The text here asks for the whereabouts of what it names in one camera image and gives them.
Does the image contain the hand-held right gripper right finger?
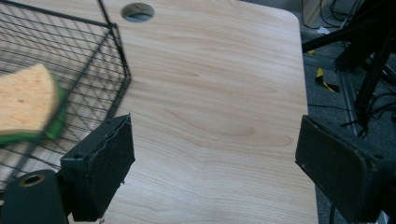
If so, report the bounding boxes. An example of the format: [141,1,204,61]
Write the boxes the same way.
[294,114,396,224]

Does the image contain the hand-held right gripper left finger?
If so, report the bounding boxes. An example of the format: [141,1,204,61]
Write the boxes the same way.
[60,113,136,223]

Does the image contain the green and yellow sponge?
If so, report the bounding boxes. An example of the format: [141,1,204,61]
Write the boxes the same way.
[0,63,68,147]

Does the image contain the black wire mesh basket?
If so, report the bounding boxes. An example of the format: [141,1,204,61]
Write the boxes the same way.
[0,0,132,191]

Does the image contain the yellow and black tape strip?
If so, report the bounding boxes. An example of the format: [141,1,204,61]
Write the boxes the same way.
[314,67,341,94]

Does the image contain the black metal stand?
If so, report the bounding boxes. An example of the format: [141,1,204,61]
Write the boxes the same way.
[301,0,396,127]

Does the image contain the aluminium floor rail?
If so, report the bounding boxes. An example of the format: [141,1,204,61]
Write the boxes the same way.
[336,70,361,135]

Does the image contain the black floor cable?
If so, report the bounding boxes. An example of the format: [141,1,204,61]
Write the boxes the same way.
[307,90,396,138]

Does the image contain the grey table cable grommet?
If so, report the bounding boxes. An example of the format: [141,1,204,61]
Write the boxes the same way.
[120,2,156,23]

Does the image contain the black hanging desk cables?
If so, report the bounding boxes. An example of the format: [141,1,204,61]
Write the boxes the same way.
[299,0,359,31]

